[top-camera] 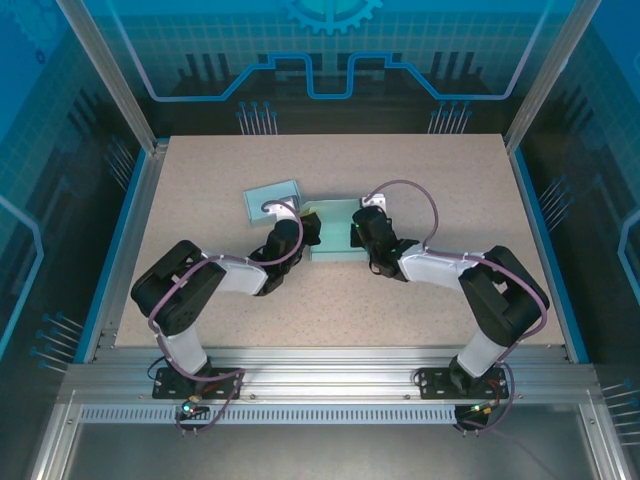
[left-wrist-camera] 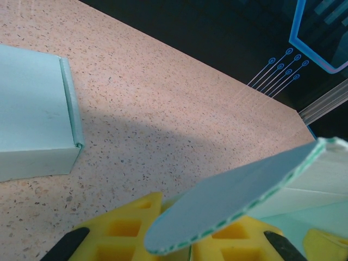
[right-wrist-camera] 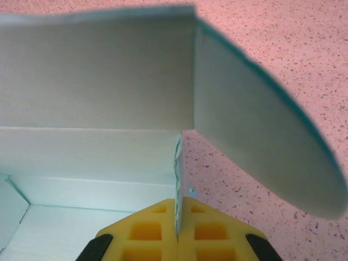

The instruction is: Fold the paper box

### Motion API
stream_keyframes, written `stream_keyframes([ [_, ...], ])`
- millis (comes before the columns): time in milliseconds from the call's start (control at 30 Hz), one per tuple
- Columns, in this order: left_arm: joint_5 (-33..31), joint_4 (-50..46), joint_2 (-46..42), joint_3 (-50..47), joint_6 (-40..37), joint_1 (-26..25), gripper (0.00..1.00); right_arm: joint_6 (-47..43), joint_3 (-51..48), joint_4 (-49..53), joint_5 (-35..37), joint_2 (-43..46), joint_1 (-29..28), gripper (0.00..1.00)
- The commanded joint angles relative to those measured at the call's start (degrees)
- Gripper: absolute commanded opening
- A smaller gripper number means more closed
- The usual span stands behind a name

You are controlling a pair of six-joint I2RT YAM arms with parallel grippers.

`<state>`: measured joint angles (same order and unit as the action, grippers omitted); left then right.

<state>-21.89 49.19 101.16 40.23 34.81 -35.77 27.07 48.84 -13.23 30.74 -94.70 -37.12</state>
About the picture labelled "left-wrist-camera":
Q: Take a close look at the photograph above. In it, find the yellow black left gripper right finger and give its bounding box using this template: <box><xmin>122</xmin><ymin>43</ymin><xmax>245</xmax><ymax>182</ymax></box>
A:
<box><xmin>191</xmin><ymin>215</ymin><xmax>308</xmax><ymax>261</ymax></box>

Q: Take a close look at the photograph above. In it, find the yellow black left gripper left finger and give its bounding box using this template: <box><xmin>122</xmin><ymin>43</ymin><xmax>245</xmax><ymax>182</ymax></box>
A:
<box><xmin>40</xmin><ymin>191</ymin><xmax>191</xmax><ymax>261</ymax></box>

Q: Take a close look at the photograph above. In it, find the light blue paper box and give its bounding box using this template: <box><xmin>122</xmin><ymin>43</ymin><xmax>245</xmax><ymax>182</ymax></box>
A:
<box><xmin>0</xmin><ymin>44</ymin><xmax>84</xmax><ymax>182</ymax></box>
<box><xmin>144</xmin><ymin>137</ymin><xmax>348</xmax><ymax>256</ymax></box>

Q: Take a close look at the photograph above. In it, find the aluminium frame post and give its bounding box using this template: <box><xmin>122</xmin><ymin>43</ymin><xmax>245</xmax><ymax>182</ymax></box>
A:
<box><xmin>297</xmin><ymin>78</ymin><xmax>348</xmax><ymax>126</ymax></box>

